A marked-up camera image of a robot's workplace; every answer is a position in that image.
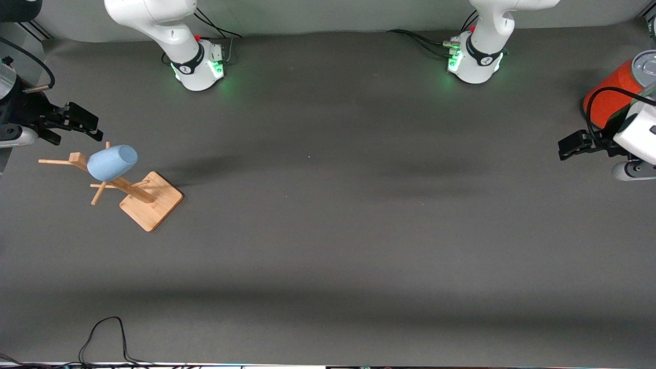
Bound black right arm base cable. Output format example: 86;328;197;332
194;6;243;65

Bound wooden cup rack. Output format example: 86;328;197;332
38;142;184;232

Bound thin black looped cable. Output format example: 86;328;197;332
0;316;154;369

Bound grey metal frame rail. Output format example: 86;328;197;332
22;18;55;42

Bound light blue plastic cup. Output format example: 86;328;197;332
87;145;139;182

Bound black left arm base cable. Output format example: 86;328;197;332
386;10;480;58

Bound orange cylindrical can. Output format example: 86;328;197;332
583;50;656;129

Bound black arm base cable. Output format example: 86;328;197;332
386;10;480;58
194;6;243;65

